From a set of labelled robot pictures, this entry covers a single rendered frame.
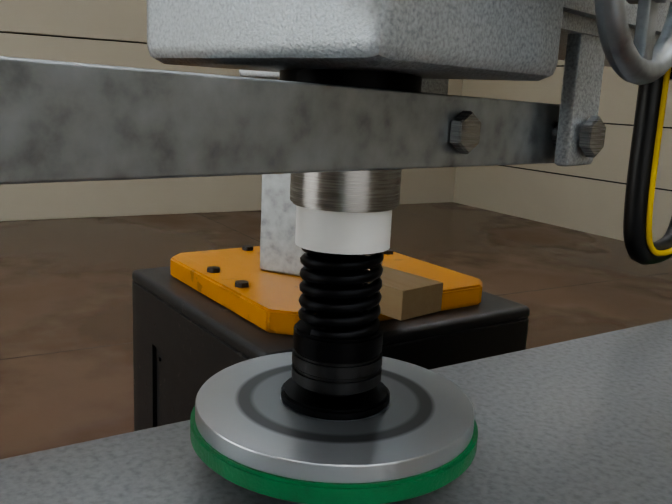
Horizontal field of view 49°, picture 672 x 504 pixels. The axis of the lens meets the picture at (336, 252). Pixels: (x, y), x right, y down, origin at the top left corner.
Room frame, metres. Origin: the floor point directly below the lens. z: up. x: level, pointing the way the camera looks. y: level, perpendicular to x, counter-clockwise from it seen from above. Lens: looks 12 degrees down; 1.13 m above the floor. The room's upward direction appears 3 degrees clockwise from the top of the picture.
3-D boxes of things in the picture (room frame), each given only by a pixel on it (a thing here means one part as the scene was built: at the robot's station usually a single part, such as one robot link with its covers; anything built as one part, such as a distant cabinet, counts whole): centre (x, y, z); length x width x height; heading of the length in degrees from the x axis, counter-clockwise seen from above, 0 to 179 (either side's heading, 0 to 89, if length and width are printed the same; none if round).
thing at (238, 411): (0.53, 0.00, 0.89); 0.21 x 0.21 x 0.01
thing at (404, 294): (1.22, -0.08, 0.81); 0.20 x 0.10 x 0.05; 43
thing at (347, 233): (0.53, 0.00, 1.04); 0.07 x 0.07 x 0.04
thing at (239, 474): (0.53, 0.00, 0.89); 0.22 x 0.22 x 0.04
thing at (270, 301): (1.45, 0.03, 0.76); 0.49 x 0.49 x 0.05; 35
